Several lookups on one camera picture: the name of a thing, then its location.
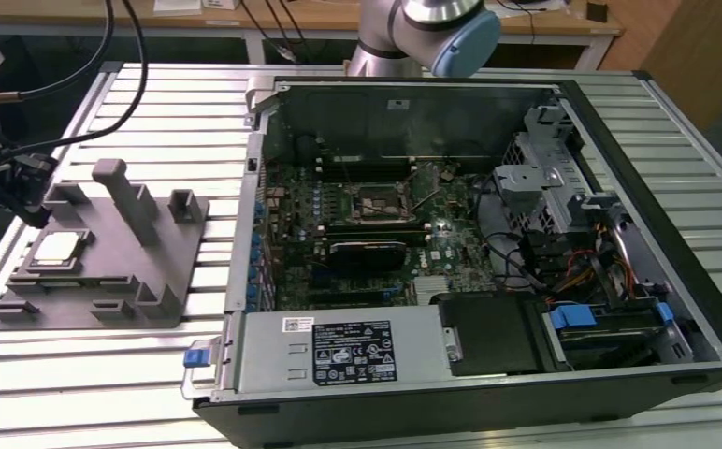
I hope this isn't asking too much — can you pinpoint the silver drive cage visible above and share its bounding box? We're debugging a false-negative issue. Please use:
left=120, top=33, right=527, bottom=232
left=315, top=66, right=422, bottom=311
left=490, top=105, right=596, bottom=238

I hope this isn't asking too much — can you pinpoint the wooden desk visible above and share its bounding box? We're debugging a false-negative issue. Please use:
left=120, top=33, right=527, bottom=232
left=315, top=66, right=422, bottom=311
left=0, top=0, right=626, bottom=71

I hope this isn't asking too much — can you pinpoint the grey parts rack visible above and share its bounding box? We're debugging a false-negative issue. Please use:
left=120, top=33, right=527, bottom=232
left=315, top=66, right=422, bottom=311
left=0, top=158, right=211, bottom=331

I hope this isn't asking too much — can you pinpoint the silver power supply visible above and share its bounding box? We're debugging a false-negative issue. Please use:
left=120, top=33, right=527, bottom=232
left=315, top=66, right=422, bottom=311
left=210, top=306, right=458, bottom=402

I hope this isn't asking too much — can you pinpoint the green motherboard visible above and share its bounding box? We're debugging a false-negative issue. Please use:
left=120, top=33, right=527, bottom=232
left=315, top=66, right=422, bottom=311
left=259, top=156, right=506, bottom=312

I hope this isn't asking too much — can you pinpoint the thin black cable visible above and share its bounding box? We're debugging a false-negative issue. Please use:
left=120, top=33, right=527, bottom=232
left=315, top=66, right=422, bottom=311
left=239, top=0, right=304, bottom=65

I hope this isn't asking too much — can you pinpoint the metal socket cover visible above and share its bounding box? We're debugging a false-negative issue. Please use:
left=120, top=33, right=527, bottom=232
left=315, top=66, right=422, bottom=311
left=402, top=163, right=428, bottom=210

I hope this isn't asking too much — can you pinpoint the silver chipset heatsink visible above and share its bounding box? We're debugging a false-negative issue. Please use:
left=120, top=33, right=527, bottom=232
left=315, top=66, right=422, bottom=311
left=411, top=274, right=455, bottom=297

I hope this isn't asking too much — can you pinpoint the black PC case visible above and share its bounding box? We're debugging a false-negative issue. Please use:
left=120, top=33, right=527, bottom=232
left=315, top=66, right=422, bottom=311
left=190, top=69, right=722, bottom=449

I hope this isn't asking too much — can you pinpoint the silver CPU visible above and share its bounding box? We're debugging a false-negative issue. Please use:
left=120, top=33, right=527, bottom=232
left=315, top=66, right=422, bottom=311
left=31, top=232, right=87, bottom=266

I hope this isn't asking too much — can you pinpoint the black rating label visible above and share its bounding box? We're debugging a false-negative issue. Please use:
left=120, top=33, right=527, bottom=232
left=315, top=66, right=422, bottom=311
left=311, top=320, right=400, bottom=387

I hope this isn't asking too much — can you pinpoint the black plastic shroud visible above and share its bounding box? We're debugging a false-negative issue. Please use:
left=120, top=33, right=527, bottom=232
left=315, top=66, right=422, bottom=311
left=435, top=290, right=566, bottom=378

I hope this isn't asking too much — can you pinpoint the black graphics card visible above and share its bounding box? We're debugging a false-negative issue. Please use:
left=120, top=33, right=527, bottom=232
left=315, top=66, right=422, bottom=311
left=326, top=239, right=410, bottom=274

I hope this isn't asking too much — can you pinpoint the wooden cabinet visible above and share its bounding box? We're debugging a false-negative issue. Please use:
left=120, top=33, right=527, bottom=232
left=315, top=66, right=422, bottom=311
left=603, top=0, right=722, bottom=132

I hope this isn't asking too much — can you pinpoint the grey case handle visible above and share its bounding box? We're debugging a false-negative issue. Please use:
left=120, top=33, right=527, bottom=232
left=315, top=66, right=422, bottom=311
left=244, top=76, right=283, bottom=115

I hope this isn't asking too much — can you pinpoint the red orange wire bundle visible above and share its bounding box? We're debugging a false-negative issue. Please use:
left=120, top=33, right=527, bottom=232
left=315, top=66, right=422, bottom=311
left=547, top=250, right=640, bottom=300

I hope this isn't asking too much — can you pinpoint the metal locking lever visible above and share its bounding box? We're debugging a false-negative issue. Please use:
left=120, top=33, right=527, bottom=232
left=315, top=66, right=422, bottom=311
left=414, top=183, right=443, bottom=210

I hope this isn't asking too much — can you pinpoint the thick black cable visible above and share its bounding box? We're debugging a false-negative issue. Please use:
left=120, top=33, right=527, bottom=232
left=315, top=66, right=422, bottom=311
left=0, top=0, right=151, bottom=158
left=0, top=0, right=116, bottom=104

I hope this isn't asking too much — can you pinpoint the blue disk carrier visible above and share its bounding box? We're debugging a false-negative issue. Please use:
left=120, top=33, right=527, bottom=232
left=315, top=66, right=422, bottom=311
left=547, top=301, right=675, bottom=338

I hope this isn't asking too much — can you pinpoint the CPU socket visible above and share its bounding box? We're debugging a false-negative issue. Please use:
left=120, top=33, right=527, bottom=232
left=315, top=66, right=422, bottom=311
left=348, top=182, right=415, bottom=222

